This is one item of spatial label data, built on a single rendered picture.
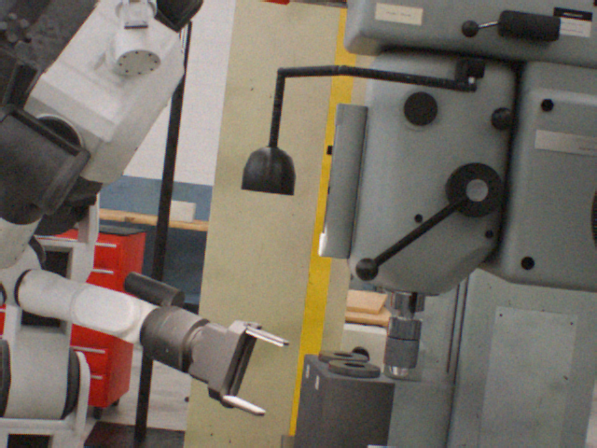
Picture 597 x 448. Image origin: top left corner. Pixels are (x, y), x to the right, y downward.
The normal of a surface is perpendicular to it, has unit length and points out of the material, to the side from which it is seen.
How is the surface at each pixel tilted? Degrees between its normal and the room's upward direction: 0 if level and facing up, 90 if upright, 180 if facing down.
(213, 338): 81
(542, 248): 90
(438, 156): 90
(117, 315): 76
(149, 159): 90
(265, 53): 90
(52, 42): 57
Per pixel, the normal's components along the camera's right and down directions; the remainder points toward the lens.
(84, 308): -0.39, -0.24
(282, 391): 0.04, 0.06
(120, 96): 0.40, -0.45
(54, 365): 0.41, -0.07
